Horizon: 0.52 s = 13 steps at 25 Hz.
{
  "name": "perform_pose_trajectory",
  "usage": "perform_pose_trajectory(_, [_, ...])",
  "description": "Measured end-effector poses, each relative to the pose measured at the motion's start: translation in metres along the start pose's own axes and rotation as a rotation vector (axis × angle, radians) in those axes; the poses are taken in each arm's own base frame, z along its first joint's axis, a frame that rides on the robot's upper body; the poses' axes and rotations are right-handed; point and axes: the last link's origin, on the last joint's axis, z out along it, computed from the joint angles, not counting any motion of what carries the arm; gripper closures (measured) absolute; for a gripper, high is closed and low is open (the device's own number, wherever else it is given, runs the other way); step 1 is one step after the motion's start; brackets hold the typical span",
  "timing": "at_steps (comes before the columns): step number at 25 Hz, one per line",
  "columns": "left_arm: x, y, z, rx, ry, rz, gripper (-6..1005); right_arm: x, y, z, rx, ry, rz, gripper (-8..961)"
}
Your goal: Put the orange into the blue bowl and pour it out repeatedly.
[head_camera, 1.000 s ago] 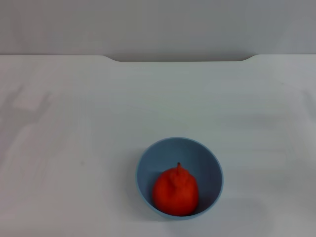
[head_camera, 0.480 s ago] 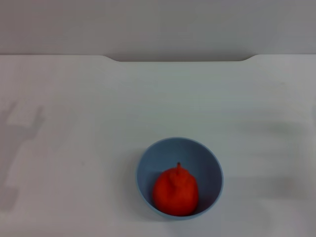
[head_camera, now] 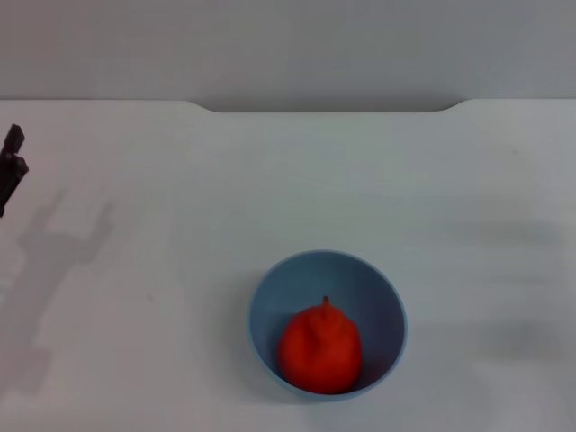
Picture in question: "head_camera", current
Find orange fruit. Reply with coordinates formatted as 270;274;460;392
277;295;364;395

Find blue bowl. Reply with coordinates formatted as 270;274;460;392
246;249;410;396

